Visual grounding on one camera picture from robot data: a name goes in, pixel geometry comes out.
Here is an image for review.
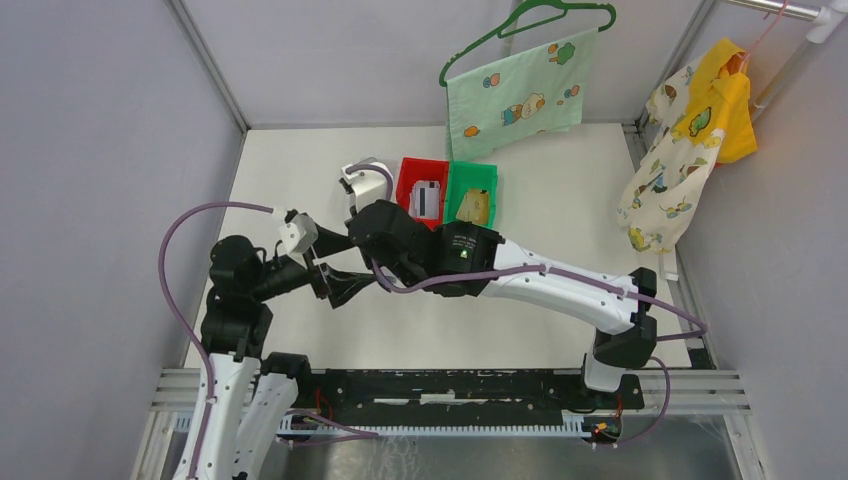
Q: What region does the yellow garment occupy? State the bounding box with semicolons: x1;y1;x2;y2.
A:
675;38;758;164

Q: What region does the light green printed cloth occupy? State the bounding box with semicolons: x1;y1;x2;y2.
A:
446;29;599;161

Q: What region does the white printed garment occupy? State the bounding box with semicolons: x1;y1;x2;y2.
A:
616;58;717;254

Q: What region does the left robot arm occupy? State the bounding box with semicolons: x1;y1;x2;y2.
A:
174;235;375;479

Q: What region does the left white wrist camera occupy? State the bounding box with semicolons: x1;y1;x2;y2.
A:
271;208;319;255

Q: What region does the white card stack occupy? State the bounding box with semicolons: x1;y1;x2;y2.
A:
409;180;442;220

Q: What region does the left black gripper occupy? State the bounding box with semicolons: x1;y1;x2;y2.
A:
250;221;376;305

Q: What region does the green plastic bin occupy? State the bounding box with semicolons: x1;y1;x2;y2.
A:
443;162;498;228

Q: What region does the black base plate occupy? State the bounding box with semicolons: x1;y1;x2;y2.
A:
294;369;645;427

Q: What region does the gold card stack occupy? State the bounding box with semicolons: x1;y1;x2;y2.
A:
456;188;490;226

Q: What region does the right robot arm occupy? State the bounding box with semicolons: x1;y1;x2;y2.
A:
346;200;658;408

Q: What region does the white slotted cable duct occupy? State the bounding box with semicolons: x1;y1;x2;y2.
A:
276;412;621;442

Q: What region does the green clothes hanger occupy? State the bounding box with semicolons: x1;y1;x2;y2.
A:
438;0;617;88

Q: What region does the metal hanging rail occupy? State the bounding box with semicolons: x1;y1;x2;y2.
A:
726;0;847;121

